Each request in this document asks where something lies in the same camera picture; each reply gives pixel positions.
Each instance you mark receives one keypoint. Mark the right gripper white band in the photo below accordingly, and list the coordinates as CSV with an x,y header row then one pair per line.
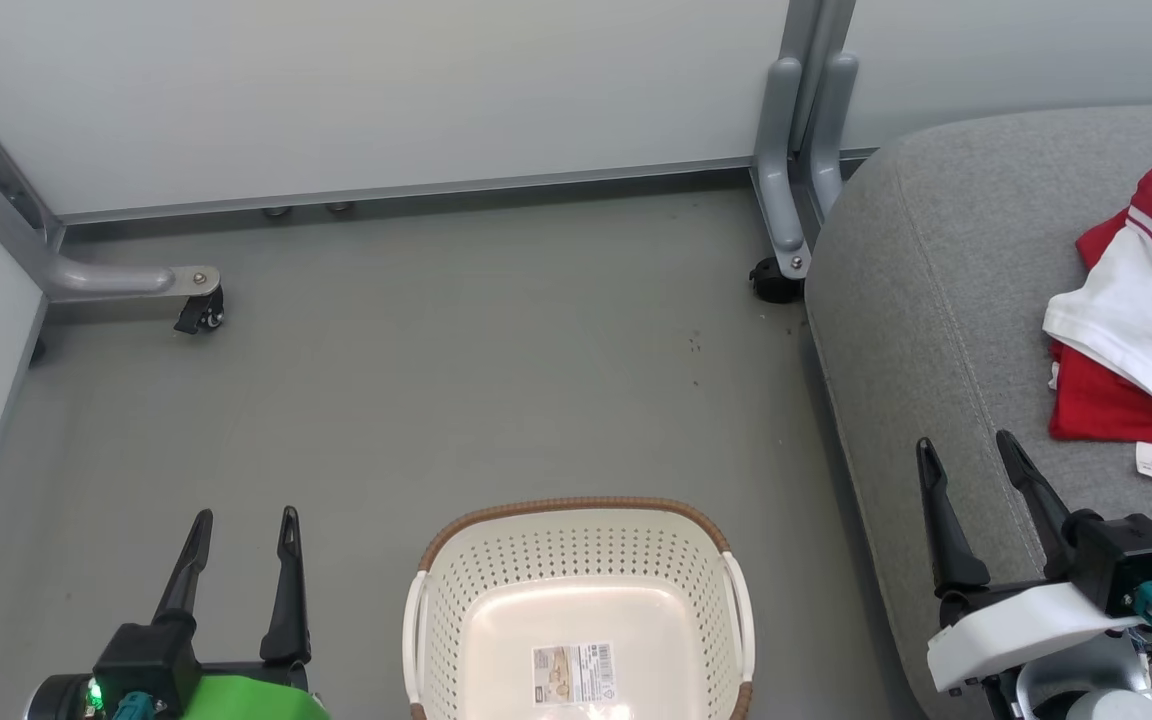
x,y
1021,625

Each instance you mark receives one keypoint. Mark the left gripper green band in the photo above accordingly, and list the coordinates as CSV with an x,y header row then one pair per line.
x,y
256,695

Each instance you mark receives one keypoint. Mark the red white striped printed garment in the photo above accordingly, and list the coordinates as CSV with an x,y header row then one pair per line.
x,y
1141,310

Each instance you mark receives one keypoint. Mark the cream perforated laundry basket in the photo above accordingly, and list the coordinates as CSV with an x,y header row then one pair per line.
x,y
576,560

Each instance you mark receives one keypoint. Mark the paper barcode label in basket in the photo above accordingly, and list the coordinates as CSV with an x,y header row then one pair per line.
x,y
574,674

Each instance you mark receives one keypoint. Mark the grey fabric sofa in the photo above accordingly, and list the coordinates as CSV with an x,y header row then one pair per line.
x,y
936,300

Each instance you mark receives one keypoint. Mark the black caster under single leg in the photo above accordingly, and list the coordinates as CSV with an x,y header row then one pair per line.
x,y
201,312

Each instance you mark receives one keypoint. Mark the black caster under double leg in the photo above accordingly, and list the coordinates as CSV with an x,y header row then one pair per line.
x,y
774,282

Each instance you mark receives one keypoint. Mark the grey single partition leg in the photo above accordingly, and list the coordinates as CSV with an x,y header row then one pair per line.
x,y
86,275

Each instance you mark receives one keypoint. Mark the small metal levelling foot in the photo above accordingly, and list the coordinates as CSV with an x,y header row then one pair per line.
x,y
278,211
339,208

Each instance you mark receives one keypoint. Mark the grey double partition leg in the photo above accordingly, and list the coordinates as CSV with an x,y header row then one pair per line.
x,y
786,150

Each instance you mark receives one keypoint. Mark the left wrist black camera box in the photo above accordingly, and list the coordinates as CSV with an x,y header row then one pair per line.
x,y
141,665

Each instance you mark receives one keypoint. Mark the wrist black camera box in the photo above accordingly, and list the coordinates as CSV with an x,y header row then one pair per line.
x,y
1131,560
141,665

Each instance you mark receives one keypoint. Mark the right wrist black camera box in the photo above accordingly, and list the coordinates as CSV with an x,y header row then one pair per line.
x,y
1131,560

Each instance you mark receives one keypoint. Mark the grey partition base rail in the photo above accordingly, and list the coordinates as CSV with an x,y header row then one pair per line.
x,y
436,188

